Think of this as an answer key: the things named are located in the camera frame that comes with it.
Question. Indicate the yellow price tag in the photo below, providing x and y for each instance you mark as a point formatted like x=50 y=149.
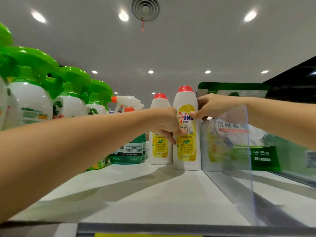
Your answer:
x=143 y=235

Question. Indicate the person's right forearm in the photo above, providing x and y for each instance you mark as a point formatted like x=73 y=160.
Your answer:
x=281 y=121

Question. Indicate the round ceiling vent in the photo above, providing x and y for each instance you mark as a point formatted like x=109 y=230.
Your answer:
x=145 y=8

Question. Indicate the person's right hand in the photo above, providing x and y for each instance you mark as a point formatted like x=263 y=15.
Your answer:
x=217 y=106

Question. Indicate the red hanging ribbon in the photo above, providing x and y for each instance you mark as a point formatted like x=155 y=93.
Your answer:
x=142 y=24

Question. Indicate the large green white cleaner pouch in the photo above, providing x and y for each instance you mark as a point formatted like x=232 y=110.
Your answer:
x=261 y=150

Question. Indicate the white red-capped cleaner bottle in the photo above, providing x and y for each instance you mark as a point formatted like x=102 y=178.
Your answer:
x=186 y=150
x=160 y=150

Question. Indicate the row of green pump bottles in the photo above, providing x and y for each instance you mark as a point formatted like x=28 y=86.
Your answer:
x=29 y=101

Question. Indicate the person's left forearm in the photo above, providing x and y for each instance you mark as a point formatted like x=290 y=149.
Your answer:
x=59 y=160

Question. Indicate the person's left hand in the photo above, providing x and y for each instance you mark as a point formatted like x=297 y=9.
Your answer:
x=168 y=123

